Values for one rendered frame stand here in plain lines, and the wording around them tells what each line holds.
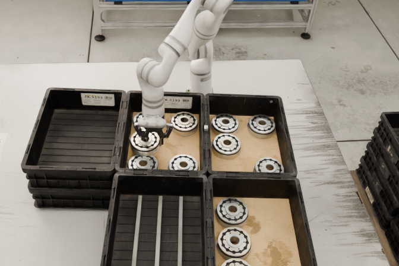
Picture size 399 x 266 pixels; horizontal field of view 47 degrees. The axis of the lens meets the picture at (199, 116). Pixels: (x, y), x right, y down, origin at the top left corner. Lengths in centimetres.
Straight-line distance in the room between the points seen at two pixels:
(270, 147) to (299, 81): 62
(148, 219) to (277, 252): 42
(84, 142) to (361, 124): 203
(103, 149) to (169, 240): 44
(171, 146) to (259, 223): 44
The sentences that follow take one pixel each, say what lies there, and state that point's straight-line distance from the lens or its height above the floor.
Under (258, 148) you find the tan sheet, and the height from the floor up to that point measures 83.
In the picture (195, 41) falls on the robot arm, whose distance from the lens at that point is 174.
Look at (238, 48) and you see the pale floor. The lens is 366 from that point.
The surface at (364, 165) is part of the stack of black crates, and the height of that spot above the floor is 26.
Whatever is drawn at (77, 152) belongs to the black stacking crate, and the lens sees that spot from 172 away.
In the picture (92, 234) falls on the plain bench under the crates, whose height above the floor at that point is 70.
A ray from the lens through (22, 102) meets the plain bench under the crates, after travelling 215.
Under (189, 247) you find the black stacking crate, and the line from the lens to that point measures 147.
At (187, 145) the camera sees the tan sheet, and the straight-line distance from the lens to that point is 172.
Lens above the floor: 210
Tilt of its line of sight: 44 degrees down
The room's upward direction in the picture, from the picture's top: 5 degrees clockwise
